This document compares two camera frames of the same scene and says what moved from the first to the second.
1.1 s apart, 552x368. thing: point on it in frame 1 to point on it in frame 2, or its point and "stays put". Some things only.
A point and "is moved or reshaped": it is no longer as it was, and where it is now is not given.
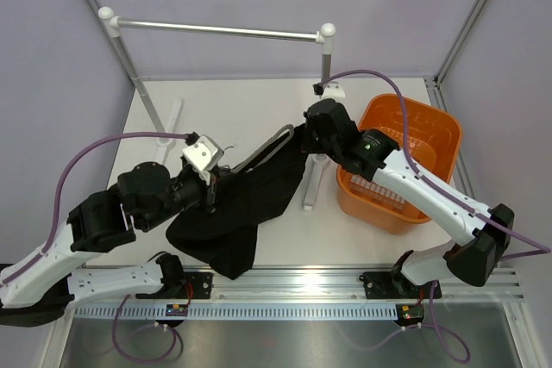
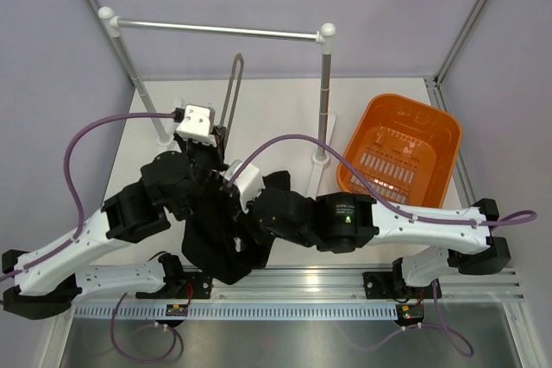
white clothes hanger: (283, 131) to (236, 58)
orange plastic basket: (434, 140) stays put
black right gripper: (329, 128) to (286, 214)
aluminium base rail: (330, 286) stays put
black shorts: (257, 193) is moved or reshaped
